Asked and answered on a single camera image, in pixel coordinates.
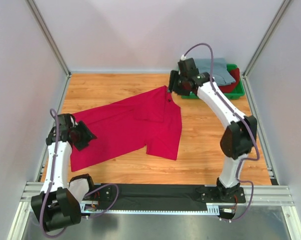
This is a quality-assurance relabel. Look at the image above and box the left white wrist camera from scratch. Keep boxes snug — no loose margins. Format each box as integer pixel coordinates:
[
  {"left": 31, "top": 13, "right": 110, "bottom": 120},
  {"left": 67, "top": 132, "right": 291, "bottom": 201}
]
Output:
[{"left": 70, "top": 117, "right": 78, "bottom": 128}]

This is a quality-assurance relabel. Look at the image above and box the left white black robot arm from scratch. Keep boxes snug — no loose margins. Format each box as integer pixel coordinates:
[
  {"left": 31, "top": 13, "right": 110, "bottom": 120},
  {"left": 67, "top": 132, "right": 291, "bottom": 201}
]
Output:
[{"left": 31, "top": 111, "right": 97, "bottom": 233}]

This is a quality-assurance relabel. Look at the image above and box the green plastic bin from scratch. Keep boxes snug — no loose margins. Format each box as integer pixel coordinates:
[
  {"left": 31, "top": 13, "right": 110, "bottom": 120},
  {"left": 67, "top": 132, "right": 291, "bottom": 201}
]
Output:
[{"left": 181, "top": 62, "right": 245, "bottom": 100}]

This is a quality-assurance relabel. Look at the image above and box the black cloth strip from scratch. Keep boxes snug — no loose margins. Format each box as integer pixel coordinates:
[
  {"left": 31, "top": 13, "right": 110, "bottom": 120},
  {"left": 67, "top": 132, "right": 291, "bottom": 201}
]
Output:
[{"left": 111, "top": 184, "right": 207, "bottom": 212}]

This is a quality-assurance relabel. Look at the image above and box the grey slotted cable duct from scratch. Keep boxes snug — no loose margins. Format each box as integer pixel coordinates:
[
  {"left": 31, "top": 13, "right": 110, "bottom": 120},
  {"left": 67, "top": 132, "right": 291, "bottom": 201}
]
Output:
[{"left": 80, "top": 203, "right": 220, "bottom": 216}]

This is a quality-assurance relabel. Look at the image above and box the bright red t shirt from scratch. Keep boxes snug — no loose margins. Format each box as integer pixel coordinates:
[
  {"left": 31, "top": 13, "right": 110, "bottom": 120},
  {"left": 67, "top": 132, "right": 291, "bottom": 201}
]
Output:
[{"left": 70, "top": 86, "right": 182, "bottom": 172}]

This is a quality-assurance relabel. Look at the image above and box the aluminium corner post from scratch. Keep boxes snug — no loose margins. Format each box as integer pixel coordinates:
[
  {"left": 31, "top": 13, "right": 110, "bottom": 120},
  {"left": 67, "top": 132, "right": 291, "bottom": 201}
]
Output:
[
  {"left": 242, "top": 0, "right": 294, "bottom": 78},
  {"left": 25, "top": 0, "right": 71, "bottom": 77}
]

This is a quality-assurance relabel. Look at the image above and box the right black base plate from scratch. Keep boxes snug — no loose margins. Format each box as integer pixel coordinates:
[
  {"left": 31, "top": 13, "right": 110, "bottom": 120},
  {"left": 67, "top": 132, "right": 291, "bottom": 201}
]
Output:
[{"left": 195, "top": 184, "right": 246, "bottom": 204}]

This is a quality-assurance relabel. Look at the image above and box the dark red t shirt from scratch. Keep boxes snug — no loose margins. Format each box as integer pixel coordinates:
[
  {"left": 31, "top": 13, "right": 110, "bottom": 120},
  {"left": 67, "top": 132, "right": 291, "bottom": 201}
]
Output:
[{"left": 218, "top": 67, "right": 241, "bottom": 93}]

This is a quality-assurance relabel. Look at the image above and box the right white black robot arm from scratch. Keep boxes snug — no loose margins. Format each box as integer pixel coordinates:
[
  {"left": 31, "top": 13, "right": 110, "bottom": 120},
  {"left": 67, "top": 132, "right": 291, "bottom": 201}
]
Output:
[{"left": 168, "top": 58, "right": 257, "bottom": 202}]

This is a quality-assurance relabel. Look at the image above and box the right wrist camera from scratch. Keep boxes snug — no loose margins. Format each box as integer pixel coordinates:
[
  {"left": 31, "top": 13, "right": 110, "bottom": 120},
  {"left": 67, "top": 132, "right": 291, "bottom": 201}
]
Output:
[{"left": 180, "top": 54, "right": 187, "bottom": 61}]

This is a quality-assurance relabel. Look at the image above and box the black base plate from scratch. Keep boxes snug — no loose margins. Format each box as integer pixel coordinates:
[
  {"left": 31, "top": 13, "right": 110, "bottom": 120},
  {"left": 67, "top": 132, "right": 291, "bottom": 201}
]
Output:
[
  {"left": 83, "top": 183, "right": 114, "bottom": 202},
  {"left": 195, "top": 184, "right": 246, "bottom": 204}
]

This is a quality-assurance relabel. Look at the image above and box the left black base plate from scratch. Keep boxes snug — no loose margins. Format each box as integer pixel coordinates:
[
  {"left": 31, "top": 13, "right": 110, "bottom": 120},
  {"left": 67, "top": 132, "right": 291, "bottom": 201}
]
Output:
[{"left": 83, "top": 183, "right": 114, "bottom": 202}]

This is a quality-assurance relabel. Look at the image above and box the aluminium front rail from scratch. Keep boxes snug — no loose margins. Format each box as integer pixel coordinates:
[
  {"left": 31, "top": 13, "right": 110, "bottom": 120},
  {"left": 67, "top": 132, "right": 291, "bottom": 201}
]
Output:
[{"left": 20, "top": 181, "right": 295, "bottom": 207}]

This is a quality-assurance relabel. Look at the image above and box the grey blue t shirt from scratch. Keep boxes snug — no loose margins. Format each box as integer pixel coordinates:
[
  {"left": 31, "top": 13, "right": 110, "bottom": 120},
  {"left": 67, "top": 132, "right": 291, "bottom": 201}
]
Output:
[{"left": 194, "top": 58, "right": 236, "bottom": 86}]

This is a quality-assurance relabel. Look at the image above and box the left aluminium corner post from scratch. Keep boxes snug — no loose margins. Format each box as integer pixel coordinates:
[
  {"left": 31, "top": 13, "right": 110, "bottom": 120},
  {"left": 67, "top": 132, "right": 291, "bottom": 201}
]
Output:
[{"left": 25, "top": 0, "right": 71, "bottom": 77}]

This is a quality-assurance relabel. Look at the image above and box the right aluminium corner post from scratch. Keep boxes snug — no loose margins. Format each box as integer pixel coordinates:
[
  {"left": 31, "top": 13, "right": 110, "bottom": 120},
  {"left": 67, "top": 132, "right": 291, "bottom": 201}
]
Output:
[{"left": 242, "top": 0, "right": 294, "bottom": 78}]

